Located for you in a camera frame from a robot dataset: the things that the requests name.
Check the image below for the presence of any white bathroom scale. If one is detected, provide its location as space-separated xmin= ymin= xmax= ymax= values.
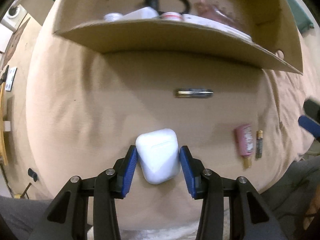
xmin=5 ymin=67 xmax=17 ymax=92

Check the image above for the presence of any black flashlight with lanyard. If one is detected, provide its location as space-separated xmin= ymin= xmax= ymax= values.
xmin=144 ymin=0 xmax=191 ymax=15

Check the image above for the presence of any pink toe separator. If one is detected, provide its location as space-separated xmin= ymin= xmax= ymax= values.
xmin=194 ymin=0 xmax=246 ymax=31

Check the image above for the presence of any white bottle red label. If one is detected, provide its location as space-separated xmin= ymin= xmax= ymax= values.
xmin=160 ymin=12 xmax=183 ymax=22

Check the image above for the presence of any wooden chair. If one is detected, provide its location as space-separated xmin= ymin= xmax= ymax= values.
xmin=1 ymin=82 xmax=11 ymax=166

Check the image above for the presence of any teal headboard cushion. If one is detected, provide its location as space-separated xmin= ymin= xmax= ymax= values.
xmin=287 ymin=0 xmax=315 ymax=34

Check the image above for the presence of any white remote control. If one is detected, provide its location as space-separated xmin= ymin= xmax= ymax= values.
xmin=182 ymin=14 xmax=252 ymax=42

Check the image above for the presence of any pink small bottle gold cap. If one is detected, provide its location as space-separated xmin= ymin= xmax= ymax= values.
xmin=234 ymin=124 xmax=254 ymax=169

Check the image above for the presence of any white earbuds case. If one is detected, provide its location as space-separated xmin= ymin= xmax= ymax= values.
xmin=135 ymin=128 xmax=181 ymax=185

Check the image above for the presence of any small AAA battery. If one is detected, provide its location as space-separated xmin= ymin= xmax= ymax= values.
xmin=255 ymin=130 xmax=263 ymax=159

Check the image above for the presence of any cardboard box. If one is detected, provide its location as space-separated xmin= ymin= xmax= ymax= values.
xmin=53 ymin=0 xmax=303 ymax=74

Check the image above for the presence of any white bottle blue label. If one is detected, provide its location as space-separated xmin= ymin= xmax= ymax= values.
xmin=104 ymin=12 xmax=124 ymax=22

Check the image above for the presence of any black gold AA battery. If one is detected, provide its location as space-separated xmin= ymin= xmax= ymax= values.
xmin=174 ymin=88 xmax=214 ymax=99

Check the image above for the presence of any washing machine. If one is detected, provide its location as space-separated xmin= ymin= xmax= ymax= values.
xmin=1 ymin=4 xmax=27 ymax=32

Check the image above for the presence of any white power adapter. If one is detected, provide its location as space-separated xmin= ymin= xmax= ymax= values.
xmin=121 ymin=7 xmax=159 ymax=20

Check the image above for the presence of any beige bed blanket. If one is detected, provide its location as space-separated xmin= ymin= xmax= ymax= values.
xmin=26 ymin=0 xmax=319 ymax=196

